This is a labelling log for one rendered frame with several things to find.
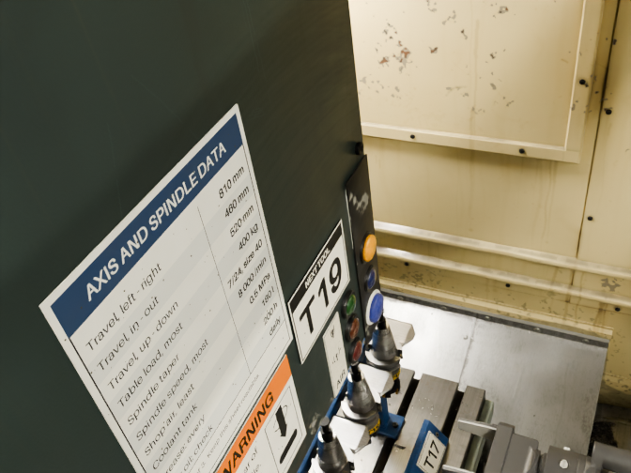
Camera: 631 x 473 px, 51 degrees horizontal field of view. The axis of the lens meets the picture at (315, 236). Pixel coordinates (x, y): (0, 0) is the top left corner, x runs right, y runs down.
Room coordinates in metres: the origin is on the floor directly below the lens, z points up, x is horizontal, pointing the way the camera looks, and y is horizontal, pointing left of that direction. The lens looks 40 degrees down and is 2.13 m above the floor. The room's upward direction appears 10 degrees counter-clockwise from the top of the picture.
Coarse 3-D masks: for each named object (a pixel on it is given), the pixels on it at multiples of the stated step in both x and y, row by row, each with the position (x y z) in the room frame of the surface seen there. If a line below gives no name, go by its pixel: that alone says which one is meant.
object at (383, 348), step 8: (376, 328) 0.72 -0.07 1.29; (384, 328) 0.72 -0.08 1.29; (376, 336) 0.72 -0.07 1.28; (384, 336) 0.72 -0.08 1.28; (392, 336) 0.73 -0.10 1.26; (376, 344) 0.72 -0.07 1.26; (384, 344) 0.71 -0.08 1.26; (392, 344) 0.72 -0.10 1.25; (376, 352) 0.72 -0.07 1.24; (384, 352) 0.71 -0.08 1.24; (392, 352) 0.72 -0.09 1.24; (384, 360) 0.71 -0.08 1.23
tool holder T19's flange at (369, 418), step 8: (376, 392) 0.65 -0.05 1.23; (376, 400) 0.63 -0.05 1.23; (344, 408) 0.63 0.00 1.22; (376, 408) 0.63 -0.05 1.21; (344, 416) 0.63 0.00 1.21; (352, 416) 0.61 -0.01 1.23; (360, 416) 0.61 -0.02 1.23; (368, 416) 0.61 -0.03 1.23; (376, 416) 0.61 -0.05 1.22; (368, 424) 0.61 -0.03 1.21
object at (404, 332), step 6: (390, 318) 0.81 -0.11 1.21; (390, 324) 0.80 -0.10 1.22; (396, 324) 0.79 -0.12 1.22; (402, 324) 0.79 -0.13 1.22; (408, 324) 0.79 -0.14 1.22; (396, 330) 0.78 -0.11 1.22; (402, 330) 0.78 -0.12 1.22; (408, 330) 0.77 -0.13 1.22; (396, 336) 0.77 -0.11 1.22; (402, 336) 0.76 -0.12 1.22; (408, 336) 0.76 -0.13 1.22; (414, 336) 0.76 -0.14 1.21; (402, 342) 0.75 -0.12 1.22; (408, 342) 0.75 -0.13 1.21
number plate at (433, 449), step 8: (432, 440) 0.72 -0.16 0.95; (424, 448) 0.70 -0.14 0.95; (432, 448) 0.70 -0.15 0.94; (440, 448) 0.71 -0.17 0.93; (424, 456) 0.68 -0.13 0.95; (432, 456) 0.69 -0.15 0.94; (440, 456) 0.69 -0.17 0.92; (416, 464) 0.67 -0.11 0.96; (424, 464) 0.67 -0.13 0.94; (432, 464) 0.68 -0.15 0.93; (424, 472) 0.66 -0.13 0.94; (432, 472) 0.66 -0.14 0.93
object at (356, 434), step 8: (336, 416) 0.63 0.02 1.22; (336, 424) 0.61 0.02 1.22; (344, 424) 0.61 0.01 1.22; (352, 424) 0.60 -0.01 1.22; (360, 424) 0.60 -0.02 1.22; (336, 432) 0.60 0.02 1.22; (344, 432) 0.59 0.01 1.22; (352, 432) 0.59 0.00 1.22; (360, 432) 0.59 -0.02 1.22; (368, 432) 0.59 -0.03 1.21; (344, 440) 0.58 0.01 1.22; (352, 440) 0.58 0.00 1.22; (360, 440) 0.57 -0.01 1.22; (368, 440) 0.57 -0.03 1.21; (352, 448) 0.56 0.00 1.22; (360, 448) 0.56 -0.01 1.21
